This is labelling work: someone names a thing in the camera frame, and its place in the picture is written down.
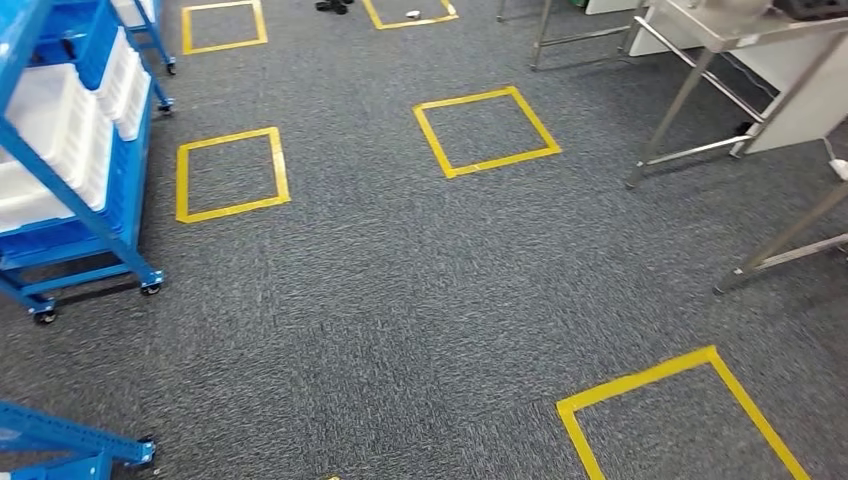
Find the blue plastic crate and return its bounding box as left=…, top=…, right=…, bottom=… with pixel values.
left=0, top=109, right=152, bottom=261
left=29, top=0, right=122, bottom=92

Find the flat black object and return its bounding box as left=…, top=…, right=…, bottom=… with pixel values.
left=773, top=0, right=848, bottom=21

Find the steel table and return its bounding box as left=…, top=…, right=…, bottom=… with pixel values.
left=624, top=0, right=848, bottom=191
left=495, top=0, right=649, bottom=72

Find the blue wheeled shelf rack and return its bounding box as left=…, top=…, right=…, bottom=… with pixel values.
left=0, top=400, right=158, bottom=480
left=109, top=0, right=179, bottom=76
left=0, top=0, right=177, bottom=326

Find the white partition panel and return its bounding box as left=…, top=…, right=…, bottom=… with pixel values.
left=627, top=23, right=848, bottom=158

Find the white plastic crate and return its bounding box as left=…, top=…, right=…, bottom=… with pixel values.
left=94, top=27, right=154, bottom=142
left=3, top=62, right=99, bottom=190
left=0, top=112, right=115, bottom=234

